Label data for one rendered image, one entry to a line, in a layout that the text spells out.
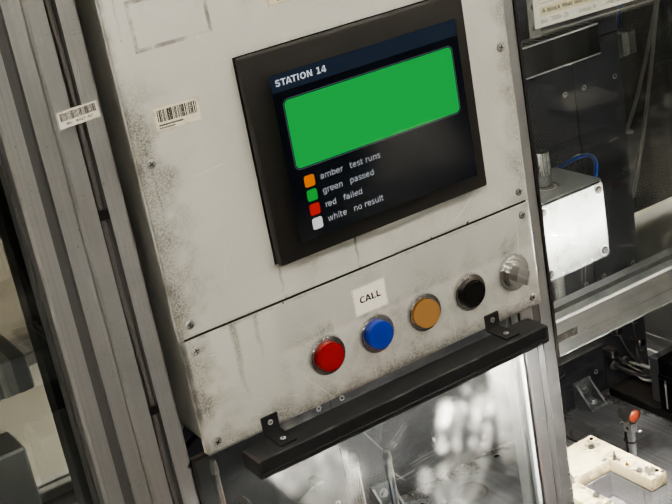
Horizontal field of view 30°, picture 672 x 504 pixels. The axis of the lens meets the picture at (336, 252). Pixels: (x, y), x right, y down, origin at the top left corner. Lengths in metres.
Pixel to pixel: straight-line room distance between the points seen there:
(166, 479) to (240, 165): 0.31
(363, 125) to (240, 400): 0.29
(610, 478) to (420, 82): 0.83
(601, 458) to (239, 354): 0.80
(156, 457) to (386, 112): 0.39
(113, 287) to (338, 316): 0.24
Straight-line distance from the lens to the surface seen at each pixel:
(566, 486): 1.53
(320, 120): 1.16
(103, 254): 1.12
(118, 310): 1.14
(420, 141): 1.22
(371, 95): 1.18
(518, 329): 1.35
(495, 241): 1.34
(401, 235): 1.26
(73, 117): 1.08
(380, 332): 1.26
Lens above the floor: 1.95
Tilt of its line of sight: 21 degrees down
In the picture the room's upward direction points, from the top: 11 degrees counter-clockwise
